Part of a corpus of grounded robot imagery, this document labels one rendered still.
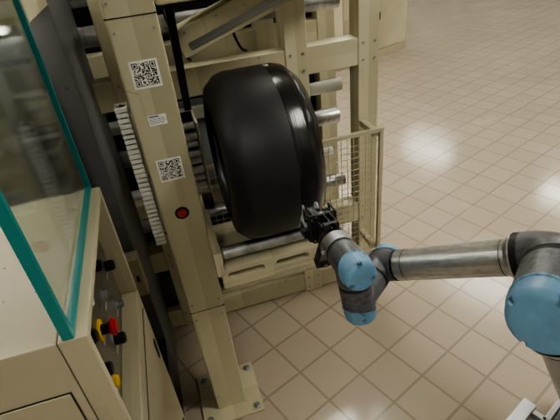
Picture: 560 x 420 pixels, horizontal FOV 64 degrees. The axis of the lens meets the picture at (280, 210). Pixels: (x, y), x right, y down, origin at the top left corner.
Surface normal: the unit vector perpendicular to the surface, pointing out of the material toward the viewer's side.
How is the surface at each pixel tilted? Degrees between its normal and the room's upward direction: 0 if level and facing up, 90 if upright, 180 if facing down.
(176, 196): 90
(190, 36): 90
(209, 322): 90
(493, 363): 0
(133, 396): 0
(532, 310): 85
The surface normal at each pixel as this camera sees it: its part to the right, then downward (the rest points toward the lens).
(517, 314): -0.61, 0.38
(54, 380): 0.29, 0.51
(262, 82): 0.01, -0.61
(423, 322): -0.10, -0.83
